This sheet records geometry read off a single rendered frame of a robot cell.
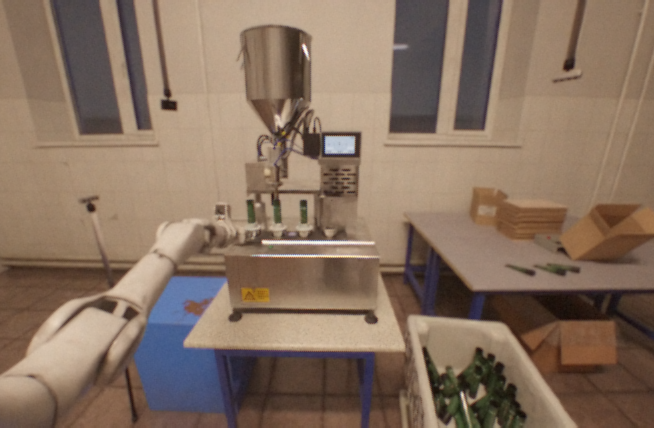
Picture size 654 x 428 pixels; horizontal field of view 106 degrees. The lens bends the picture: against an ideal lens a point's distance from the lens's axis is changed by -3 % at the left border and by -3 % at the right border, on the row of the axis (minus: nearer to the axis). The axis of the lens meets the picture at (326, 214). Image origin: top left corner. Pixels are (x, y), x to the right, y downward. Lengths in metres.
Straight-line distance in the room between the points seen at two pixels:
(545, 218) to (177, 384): 2.48
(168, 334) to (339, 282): 0.91
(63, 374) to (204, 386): 1.36
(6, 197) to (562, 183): 5.76
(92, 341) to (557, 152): 3.35
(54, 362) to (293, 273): 0.75
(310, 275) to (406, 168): 1.84
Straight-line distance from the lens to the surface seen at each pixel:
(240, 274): 1.07
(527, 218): 2.22
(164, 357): 1.68
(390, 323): 1.12
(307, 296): 1.07
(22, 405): 0.32
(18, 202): 4.23
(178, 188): 2.98
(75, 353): 0.42
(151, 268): 0.56
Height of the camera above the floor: 1.45
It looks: 17 degrees down
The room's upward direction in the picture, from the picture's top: straight up
